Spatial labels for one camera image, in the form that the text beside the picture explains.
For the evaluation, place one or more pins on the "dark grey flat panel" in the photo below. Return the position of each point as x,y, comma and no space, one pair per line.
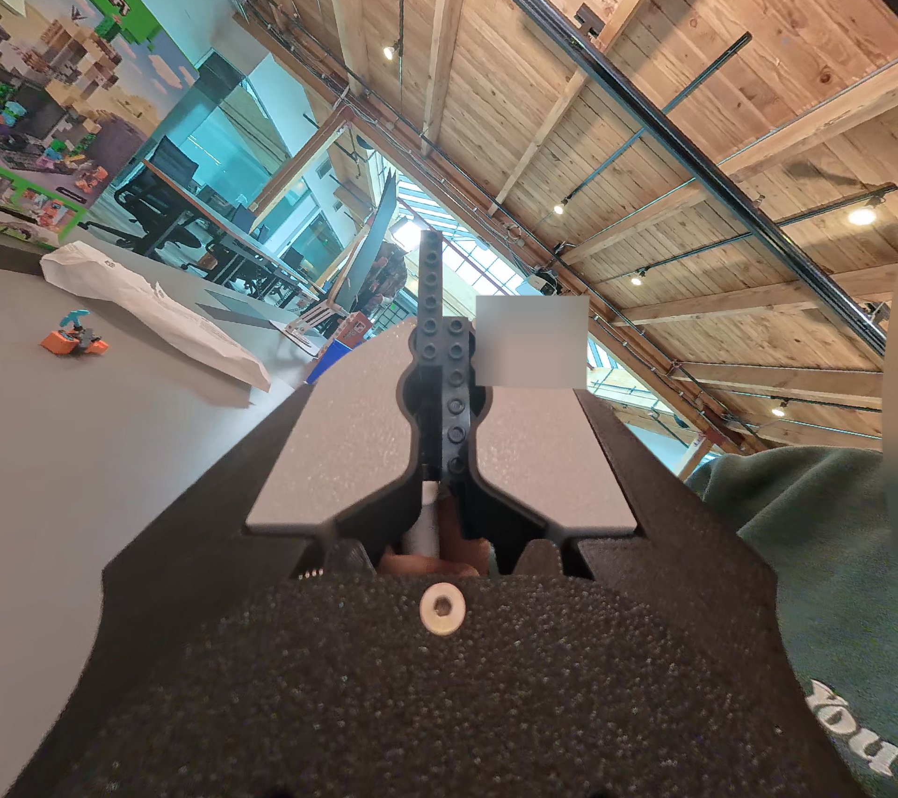
231,317

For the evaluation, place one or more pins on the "black ceiling pipe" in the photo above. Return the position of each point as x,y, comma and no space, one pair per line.
631,103

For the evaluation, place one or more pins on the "grey stepped brick wall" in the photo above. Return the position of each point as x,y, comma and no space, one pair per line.
433,293

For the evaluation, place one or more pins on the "long wooden office table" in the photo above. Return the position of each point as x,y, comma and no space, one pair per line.
210,219

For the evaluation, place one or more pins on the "black panel light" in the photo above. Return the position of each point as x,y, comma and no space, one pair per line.
405,235

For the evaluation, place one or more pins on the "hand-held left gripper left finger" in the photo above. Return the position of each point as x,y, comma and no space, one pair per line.
330,461

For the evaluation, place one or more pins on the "orange and teal brick figure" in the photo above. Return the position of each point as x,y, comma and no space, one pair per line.
60,342

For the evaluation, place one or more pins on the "orange wooden crate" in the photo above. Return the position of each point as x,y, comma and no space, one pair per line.
354,326

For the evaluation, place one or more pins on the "black mesh office chair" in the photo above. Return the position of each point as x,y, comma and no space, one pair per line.
172,163

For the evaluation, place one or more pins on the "person's right hand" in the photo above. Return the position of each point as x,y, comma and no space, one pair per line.
463,556

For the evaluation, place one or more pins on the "blue plastic bin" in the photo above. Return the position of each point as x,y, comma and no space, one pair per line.
330,359

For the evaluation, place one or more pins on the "green printed toy box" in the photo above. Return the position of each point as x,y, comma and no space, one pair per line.
70,110

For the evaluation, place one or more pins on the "person's green sweatshirt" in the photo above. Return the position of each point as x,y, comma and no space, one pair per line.
828,566

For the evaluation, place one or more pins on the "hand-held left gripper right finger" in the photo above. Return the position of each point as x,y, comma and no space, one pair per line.
554,461

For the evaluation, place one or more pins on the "grey upright board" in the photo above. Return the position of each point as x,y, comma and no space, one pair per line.
372,251

